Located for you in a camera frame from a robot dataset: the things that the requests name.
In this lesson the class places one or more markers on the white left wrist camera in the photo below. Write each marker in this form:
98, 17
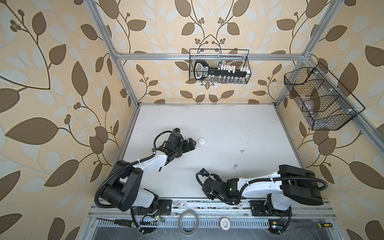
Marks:
176, 131

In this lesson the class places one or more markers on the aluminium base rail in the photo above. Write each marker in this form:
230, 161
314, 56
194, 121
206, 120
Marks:
244, 216

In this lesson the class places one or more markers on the white earbud charging case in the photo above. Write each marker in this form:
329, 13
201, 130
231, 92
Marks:
202, 141

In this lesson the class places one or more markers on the yellow handled screwdriver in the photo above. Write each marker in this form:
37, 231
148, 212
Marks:
119, 222
319, 225

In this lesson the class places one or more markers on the wire basket with socket set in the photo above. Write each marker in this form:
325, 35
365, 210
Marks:
214, 56

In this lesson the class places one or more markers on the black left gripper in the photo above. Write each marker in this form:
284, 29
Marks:
187, 148

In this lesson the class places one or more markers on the empty black wire basket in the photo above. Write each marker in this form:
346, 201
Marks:
326, 103

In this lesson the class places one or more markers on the black socket set rail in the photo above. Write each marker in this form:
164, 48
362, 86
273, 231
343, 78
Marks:
203, 71

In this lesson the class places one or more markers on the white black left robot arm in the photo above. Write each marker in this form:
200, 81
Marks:
122, 188

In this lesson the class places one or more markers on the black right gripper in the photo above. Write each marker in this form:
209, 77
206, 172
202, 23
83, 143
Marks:
210, 196

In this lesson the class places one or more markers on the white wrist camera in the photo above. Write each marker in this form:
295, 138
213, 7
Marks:
176, 131
204, 173

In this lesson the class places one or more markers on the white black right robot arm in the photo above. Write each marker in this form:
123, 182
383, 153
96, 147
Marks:
283, 188

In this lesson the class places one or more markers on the grey tape roll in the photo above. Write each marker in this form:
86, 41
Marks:
188, 222

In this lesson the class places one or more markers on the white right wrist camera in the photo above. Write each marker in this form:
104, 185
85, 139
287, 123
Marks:
204, 173

